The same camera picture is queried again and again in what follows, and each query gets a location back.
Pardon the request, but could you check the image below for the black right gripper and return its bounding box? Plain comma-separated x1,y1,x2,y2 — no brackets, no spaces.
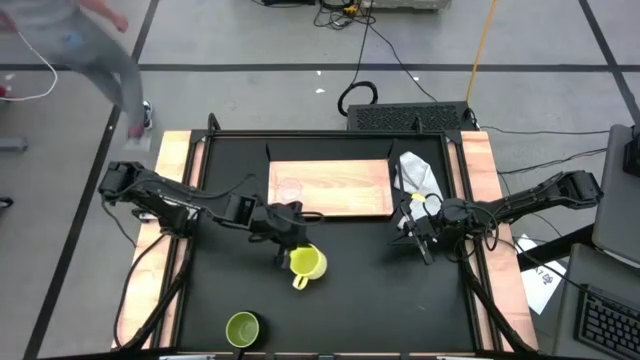
388,199,464,266

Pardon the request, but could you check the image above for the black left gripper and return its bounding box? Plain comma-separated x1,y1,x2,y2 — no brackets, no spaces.
260,200,310,271

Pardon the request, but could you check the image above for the yellow mug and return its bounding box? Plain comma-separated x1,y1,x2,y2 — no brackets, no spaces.
288,243,329,291

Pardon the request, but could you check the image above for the clear glass mug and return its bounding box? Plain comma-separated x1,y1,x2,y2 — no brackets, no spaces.
276,177,304,204

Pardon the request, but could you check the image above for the black mug with green inside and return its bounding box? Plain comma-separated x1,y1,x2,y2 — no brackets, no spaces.
225,310,266,349

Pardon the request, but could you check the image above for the white cloth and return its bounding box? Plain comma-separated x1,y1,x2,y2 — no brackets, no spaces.
393,151,444,234

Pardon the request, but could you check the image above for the black computer case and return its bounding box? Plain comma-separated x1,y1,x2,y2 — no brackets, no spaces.
346,101,476,133

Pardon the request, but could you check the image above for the white paper sheet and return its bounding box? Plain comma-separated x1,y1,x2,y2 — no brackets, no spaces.
514,233,569,316

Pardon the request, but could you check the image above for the grey desk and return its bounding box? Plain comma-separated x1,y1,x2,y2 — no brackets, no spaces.
552,242,640,360

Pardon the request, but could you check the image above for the grey desk panel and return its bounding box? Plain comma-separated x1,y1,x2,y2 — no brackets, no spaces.
592,123,640,266

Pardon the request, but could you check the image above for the black keyboard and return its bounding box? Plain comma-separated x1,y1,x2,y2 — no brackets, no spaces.
573,283,640,360

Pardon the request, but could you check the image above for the grey equipment box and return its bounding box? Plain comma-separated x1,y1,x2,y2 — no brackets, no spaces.
369,0,454,11

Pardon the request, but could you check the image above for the black device on desk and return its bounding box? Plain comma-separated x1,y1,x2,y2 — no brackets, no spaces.
622,124,640,177

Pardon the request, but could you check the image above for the person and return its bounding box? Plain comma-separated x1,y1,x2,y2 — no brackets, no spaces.
0,0,154,151

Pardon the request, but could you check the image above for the grey desk foot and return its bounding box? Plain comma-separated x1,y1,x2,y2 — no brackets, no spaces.
0,137,29,153

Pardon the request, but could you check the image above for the wooden shelf with black frame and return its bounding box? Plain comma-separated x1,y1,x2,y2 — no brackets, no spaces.
264,139,401,222

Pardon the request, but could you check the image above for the black aluminium table frame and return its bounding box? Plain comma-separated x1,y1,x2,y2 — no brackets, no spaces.
112,112,540,354

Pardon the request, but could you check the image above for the coiled black cable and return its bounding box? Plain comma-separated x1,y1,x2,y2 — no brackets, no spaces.
337,80,380,119

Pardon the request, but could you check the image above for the black hanging cable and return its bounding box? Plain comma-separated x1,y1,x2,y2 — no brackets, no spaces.
349,9,376,86

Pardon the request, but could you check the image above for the yellow hanging cable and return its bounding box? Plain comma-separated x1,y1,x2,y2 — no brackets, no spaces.
465,0,500,104

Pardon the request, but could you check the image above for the white floor cable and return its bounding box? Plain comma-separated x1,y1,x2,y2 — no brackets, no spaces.
0,29,60,103

